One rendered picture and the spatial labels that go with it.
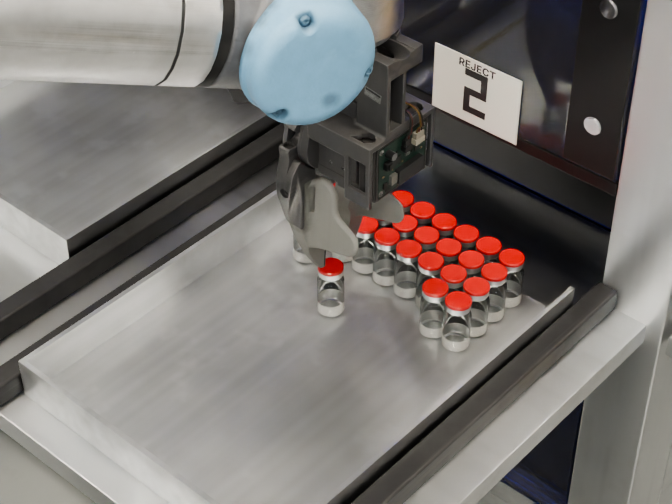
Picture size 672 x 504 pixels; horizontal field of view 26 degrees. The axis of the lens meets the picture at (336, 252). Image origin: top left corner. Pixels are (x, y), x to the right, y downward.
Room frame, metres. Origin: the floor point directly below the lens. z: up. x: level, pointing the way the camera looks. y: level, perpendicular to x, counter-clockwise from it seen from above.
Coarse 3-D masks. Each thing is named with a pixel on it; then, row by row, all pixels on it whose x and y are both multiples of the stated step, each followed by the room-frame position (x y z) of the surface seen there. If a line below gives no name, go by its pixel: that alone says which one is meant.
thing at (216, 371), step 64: (192, 256) 0.89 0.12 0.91; (256, 256) 0.92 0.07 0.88; (128, 320) 0.84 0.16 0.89; (192, 320) 0.84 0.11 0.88; (256, 320) 0.84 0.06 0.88; (320, 320) 0.84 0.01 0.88; (384, 320) 0.84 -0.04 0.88; (512, 320) 0.84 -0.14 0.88; (64, 384) 0.77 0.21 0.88; (128, 384) 0.77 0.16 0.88; (192, 384) 0.77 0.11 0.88; (256, 384) 0.77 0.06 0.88; (320, 384) 0.77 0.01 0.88; (384, 384) 0.77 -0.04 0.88; (448, 384) 0.77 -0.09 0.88; (128, 448) 0.69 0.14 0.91; (192, 448) 0.71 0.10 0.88; (256, 448) 0.71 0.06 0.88; (320, 448) 0.71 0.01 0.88; (384, 448) 0.68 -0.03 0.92
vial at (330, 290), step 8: (320, 280) 0.85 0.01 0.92; (328, 280) 0.85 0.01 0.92; (336, 280) 0.85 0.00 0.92; (344, 280) 0.86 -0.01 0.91; (320, 288) 0.85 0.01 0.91; (328, 288) 0.85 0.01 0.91; (336, 288) 0.85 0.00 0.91; (344, 288) 0.86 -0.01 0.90; (320, 296) 0.85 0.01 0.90; (328, 296) 0.85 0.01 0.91; (336, 296) 0.85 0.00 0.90; (344, 296) 0.86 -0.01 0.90; (320, 304) 0.85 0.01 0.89; (328, 304) 0.85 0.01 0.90; (336, 304) 0.85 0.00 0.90; (344, 304) 0.86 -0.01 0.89; (320, 312) 0.85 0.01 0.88; (328, 312) 0.85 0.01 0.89; (336, 312) 0.85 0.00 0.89
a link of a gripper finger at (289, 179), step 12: (288, 144) 0.84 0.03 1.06; (288, 156) 0.83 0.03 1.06; (288, 168) 0.83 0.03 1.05; (300, 168) 0.83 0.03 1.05; (312, 168) 0.84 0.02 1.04; (276, 180) 0.83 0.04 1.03; (288, 180) 0.82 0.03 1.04; (300, 180) 0.83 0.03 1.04; (288, 192) 0.82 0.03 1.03; (300, 192) 0.83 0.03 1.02; (288, 204) 0.83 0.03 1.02; (300, 204) 0.83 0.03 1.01; (288, 216) 0.83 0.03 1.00; (300, 216) 0.83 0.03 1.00; (300, 228) 0.83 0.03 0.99
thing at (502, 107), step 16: (448, 48) 0.98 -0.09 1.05; (448, 64) 0.98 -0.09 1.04; (464, 64) 0.97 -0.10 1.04; (480, 64) 0.96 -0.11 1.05; (448, 80) 0.98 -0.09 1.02; (464, 80) 0.97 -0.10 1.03; (496, 80) 0.95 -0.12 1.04; (512, 80) 0.94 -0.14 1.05; (432, 96) 0.99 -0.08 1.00; (448, 96) 0.98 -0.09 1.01; (496, 96) 0.95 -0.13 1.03; (512, 96) 0.94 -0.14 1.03; (448, 112) 0.98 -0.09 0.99; (464, 112) 0.97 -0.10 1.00; (496, 112) 0.95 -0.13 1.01; (512, 112) 0.94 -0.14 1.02; (496, 128) 0.94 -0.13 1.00; (512, 128) 0.93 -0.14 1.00
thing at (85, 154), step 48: (0, 96) 1.16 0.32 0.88; (48, 96) 1.16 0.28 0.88; (96, 96) 1.16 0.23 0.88; (144, 96) 1.16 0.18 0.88; (192, 96) 1.16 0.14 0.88; (0, 144) 1.08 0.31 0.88; (48, 144) 1.08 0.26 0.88; (96, 144) 1.08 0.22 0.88; (144, 144) 1.08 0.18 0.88; (192, 144) 1.08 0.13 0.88; (240, 144) 1.06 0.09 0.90; (0, 192) 1.01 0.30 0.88; (48, 192) 1.01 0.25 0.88; (96, 192) 1.01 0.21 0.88; (144, 192) 0.97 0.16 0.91; (48, 240) 0.92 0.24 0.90; (96, 240) 0.93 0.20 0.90
